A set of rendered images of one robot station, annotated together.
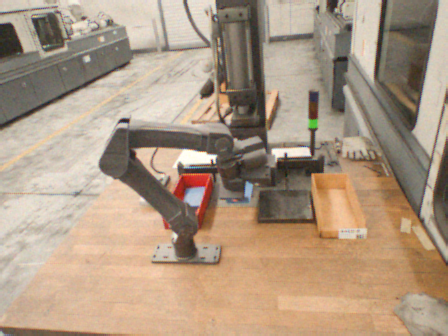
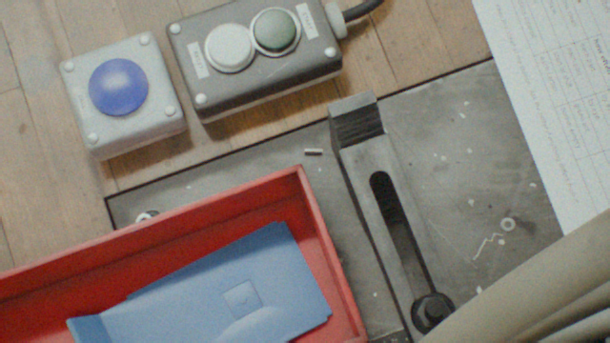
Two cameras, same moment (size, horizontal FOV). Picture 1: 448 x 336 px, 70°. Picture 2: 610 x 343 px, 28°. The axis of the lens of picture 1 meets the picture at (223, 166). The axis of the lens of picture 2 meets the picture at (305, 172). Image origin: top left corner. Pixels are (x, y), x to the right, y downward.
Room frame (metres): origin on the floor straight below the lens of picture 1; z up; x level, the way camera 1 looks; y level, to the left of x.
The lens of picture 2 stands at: (0.99, -0.03, 1.69)
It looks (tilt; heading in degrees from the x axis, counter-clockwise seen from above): 74 degrees down; 68
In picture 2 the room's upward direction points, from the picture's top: 10 degrees counter-clockwise
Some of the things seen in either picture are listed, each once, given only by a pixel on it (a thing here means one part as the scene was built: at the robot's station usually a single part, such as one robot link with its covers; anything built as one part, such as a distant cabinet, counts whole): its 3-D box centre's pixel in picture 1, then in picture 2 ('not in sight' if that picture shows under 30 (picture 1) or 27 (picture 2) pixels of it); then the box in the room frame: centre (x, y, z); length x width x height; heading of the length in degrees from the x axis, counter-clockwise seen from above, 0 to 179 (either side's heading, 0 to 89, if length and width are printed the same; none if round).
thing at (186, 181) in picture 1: (189, 199); (151, 328); (0.94, 0.13, 0.93); 0.25 x 0.12 x 0.06; 168
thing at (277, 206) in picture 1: (284, 205); not in sight; (0.86, -0.18, 0.91); 0.17 x 0.16 x 0.02; 78
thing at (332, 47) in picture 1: (345, 37); not in sight; (6.32, -2.62, 0.49); 5.51 x 1.02 x 0.97; 165
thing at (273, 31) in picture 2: not in sight; (274, 33); (1.11, 0.26, 0.93); 0.03 x 0.03 x 0.02
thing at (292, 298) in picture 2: (193, 196); (200, 317); (0.97, 0.13, 0.92); 0.15 x 0.07 x 0.03; 175
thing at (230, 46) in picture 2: not in sight; (231, 50); (1.07, 0.27, 0.93); 0.03 x 0.03 x 0.02
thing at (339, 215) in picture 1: (336, 203); not in sight; (0.80, -0.34, 0.93); 0.25 x 0.13 x 0.08; 168
